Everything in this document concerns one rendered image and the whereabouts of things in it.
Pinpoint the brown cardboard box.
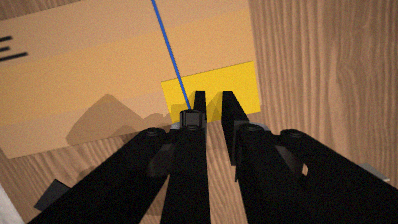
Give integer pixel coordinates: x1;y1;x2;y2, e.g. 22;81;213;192
0;0;262;159

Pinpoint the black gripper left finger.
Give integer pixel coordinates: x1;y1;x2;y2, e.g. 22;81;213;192
27;91;211;224

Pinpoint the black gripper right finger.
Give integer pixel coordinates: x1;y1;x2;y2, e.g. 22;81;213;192
221;91;398;224

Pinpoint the yellow flat panel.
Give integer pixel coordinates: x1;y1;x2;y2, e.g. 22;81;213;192
161;61;261;124

